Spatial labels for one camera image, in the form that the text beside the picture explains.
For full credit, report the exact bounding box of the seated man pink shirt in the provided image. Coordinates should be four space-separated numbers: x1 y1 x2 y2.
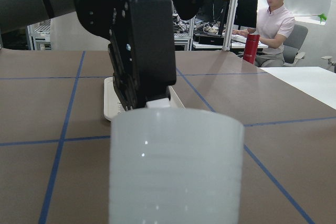
232 0 295 67

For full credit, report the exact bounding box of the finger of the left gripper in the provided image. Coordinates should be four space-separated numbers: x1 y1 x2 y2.
108 29 137 111
125 0 176 109

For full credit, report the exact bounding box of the aluminium frame post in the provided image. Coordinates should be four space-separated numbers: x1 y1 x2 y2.
222 0 238 51

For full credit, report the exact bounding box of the cream serving tray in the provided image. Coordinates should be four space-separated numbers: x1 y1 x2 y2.
103 77 185 121

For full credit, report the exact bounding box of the grey office chair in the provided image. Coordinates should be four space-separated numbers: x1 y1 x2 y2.
283 25 308 67

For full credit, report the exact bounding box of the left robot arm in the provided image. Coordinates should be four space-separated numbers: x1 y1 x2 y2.
1 0 204 110

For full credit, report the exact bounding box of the grey plastic cup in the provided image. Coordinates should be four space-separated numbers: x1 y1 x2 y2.
108 108 244 223

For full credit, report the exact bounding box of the red water bottle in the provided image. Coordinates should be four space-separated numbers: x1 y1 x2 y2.
243 34 260 64

